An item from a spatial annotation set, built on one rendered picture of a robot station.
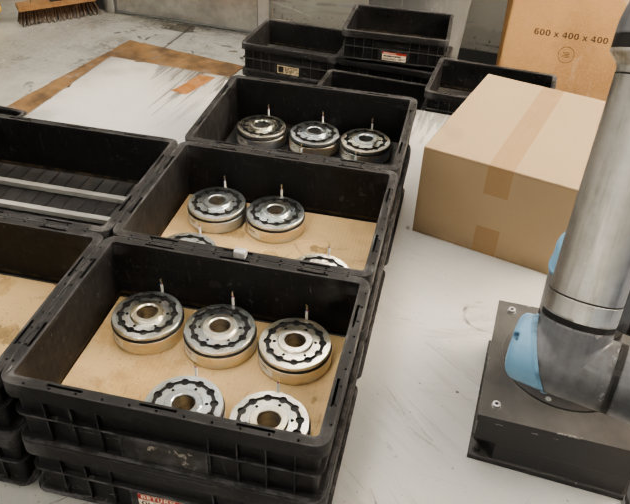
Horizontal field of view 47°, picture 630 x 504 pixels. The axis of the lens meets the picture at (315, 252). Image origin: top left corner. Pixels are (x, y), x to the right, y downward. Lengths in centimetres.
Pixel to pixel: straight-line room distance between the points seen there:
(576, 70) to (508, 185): 247
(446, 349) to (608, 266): 56
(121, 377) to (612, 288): 64
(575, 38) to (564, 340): 312
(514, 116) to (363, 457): 81
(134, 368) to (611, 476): 67
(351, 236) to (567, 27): 269
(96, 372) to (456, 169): 76
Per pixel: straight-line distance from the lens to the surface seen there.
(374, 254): 106
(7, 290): 121
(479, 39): 410
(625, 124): 74
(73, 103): 205
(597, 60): 383
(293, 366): 98
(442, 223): 148
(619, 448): 106
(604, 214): 74
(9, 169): 152
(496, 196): 141
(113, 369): 104
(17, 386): 92
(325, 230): 127
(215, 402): 94
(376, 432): 112
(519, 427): 105
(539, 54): 382
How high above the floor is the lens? 157
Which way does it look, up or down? 38 degrees down
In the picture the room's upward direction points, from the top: 2 degrees clockwise
